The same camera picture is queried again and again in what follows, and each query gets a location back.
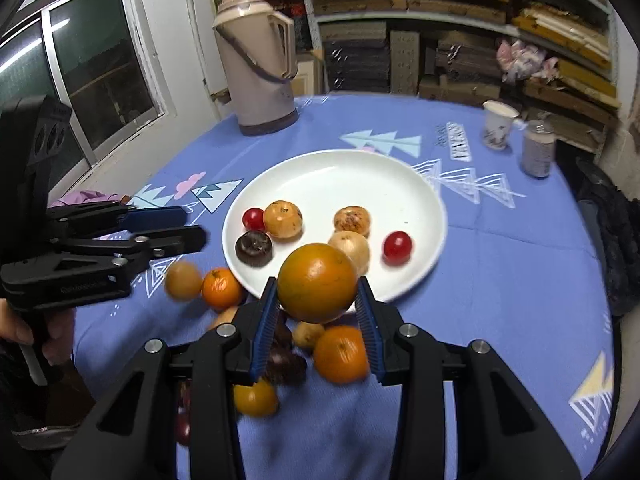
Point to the small tan longan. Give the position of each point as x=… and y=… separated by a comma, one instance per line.
x=307, y=336

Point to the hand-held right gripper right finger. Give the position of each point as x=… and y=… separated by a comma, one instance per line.
x=370, y=340

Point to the tangerine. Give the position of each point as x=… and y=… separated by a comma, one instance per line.
x=340, y=355
x=221, y=289

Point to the person's left hand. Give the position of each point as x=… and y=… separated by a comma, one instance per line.
x=12, y=327

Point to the white leaning plank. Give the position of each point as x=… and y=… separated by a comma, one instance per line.
x=200, y=50

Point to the white storage shelf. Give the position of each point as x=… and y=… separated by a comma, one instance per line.
x=350, y=16

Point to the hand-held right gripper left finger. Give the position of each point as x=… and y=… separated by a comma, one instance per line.
x=265, y=340

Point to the yellow orange tomato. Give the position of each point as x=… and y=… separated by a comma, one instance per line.
x=317, y=282
x=256, y=399

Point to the white oval plate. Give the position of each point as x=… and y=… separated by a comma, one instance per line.
x=320, y=185

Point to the white picture frame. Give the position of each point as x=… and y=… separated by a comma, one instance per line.
x=307, y=75

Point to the brown speckled orange persimmon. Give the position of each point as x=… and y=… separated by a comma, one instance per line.
x=352, y=221

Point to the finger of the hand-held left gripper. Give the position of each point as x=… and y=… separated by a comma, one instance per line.
x=155, y=217
x=175, y=242

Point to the dark brown water chestnut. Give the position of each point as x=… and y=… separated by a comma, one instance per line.
x=283, y=334
x=254, y=248
x=286, y=366

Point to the window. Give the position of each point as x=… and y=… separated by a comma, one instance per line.
x=100, y=60

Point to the beige thermos flask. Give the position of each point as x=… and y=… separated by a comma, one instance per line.
x=255, y=70

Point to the grey drink can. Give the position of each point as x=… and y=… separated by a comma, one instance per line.
x=537, y=152

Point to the person's dark jacket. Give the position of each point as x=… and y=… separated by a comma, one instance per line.
x=35, y=420

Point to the printed paper cup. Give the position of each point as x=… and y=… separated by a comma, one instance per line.
x=497, y=127

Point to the pink floral cloth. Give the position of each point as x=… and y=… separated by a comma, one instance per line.
x=525, y=60

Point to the blue printed tablecloth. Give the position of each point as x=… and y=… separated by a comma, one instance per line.
x=500, y=270

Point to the red cherry tomato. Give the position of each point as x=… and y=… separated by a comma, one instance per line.
x=397, y=247
x=253, y=219

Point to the stacks of sample boards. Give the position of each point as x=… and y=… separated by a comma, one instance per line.
x=355, y=60

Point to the purple cloth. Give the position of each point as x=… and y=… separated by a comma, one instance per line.
x=90, y=199

